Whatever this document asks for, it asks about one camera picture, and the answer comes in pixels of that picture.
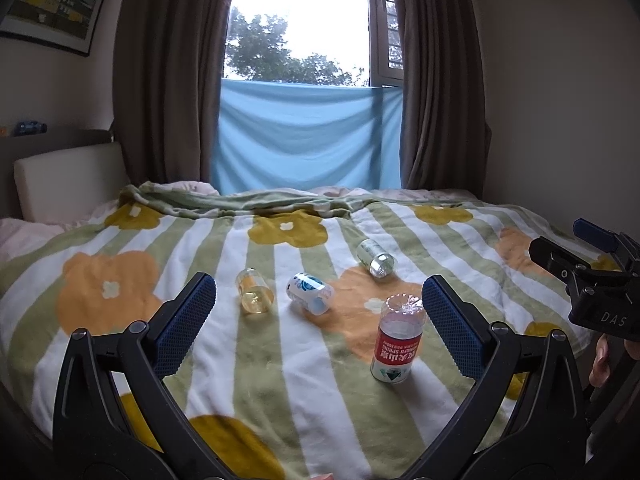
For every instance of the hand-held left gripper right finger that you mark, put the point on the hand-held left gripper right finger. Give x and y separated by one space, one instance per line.
452 329

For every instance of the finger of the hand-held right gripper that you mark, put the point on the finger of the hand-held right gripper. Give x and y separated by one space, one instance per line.
552 256
592 232

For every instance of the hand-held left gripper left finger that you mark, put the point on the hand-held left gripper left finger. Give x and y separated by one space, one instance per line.
186 324

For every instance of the person's right hand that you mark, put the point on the person's right hand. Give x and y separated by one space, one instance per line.
598 364

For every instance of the red label water bottle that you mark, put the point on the red label water bottle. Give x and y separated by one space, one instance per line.
397 340

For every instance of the yellow liquid bottle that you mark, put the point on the yellow liquid bottle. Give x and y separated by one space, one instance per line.
254 294

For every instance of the blue white label bottle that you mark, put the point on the blue white label bottle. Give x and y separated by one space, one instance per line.
310 295

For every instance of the flower print striped blanket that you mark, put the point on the flower print striped blanket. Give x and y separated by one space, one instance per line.
300 390

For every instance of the pink bed sheet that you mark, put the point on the pink bed sheet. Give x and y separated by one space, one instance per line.
30 235

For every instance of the white headboard cushion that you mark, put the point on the white headboard cushion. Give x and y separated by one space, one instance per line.
70 180

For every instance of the brown curtain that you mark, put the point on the brown curtain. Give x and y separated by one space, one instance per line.
440 75
170 70

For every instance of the light blue hanging cloth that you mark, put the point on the light blue hanging cloth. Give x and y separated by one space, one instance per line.
305 135

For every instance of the small blue item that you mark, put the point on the small blue item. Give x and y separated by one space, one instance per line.
30 127

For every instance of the green tree outside window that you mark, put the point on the green tree outside window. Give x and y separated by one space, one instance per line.
270 55

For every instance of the brown window shutter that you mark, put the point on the brown window shutter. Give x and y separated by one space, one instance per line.
387 25

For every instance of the framed wall picture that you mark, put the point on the framed wall picture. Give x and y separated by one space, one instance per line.
50 2

